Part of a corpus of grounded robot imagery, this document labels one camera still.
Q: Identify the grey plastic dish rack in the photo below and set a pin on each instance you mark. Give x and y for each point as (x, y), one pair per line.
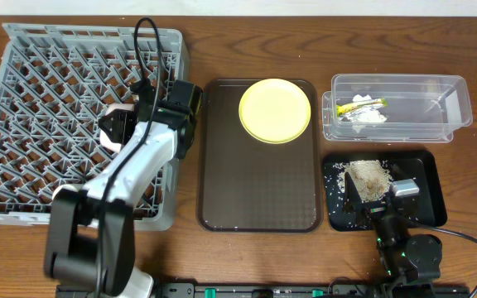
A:
(56, 82)

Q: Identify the pink round bowl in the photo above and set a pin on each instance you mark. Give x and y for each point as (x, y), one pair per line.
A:
(104, 141)

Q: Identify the clear plastic waste bin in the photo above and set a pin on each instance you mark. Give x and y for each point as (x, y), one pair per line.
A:
(421, 107)

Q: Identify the crumpled white tissue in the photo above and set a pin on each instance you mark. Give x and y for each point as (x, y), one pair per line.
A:
(367, 114)

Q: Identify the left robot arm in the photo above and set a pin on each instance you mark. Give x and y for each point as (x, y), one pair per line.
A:
(91, 231)

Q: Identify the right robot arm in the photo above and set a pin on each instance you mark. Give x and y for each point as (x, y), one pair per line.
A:
(412, 261)

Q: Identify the green orange snack wrapper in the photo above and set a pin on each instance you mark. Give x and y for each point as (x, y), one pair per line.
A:
(350, 107)

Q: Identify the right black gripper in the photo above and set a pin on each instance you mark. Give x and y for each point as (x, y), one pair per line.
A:
(374, 208)

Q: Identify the black waste tray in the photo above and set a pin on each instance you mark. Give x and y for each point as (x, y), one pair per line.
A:
(419, 165)

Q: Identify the dark brown serving tray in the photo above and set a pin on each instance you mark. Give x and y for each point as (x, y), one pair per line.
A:
(251, 186)

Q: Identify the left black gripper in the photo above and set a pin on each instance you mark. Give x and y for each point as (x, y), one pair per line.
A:
(112, 125)

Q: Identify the yellow round plate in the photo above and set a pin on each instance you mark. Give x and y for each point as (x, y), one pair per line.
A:
(274, 111)

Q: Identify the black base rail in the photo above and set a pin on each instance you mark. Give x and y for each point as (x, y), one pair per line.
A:
(181, 290)

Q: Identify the rice food scraps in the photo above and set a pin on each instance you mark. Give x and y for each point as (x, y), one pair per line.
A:
(371, 178)

